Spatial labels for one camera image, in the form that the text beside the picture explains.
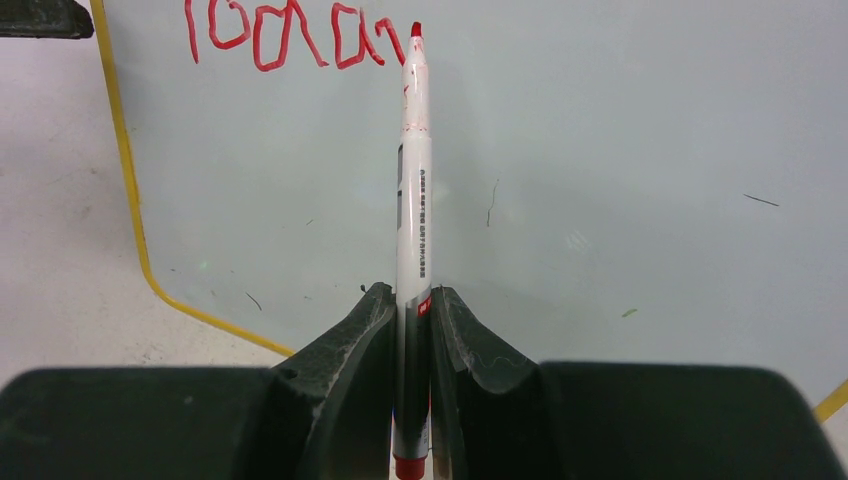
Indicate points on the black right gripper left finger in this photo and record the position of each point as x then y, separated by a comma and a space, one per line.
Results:
323, 413

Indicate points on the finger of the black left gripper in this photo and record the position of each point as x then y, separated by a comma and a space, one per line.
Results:
57, 19

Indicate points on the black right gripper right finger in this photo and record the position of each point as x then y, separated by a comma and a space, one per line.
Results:
499, 415

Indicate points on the red white marker pen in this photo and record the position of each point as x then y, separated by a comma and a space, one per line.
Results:
413, 266

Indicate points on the yellow framed whiteboard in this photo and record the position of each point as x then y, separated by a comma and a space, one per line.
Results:
639, 181

